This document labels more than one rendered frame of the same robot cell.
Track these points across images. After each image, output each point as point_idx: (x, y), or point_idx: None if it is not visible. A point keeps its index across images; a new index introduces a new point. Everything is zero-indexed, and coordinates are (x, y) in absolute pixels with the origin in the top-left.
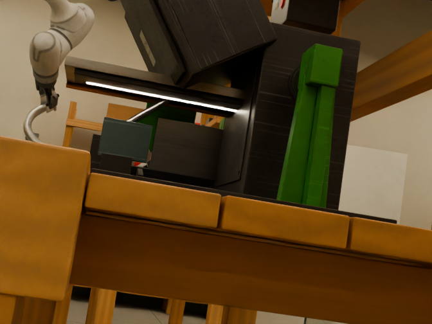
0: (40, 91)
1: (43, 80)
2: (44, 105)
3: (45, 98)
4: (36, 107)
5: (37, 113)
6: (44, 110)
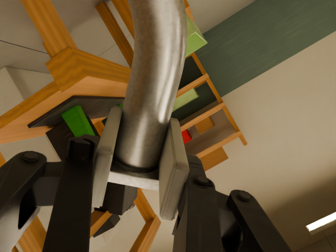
0: (193, 217)
1: None
2: (144, 133)
3: (162, 172)
4: (168, 87)
5: (137, 59)
6: (124, 108)
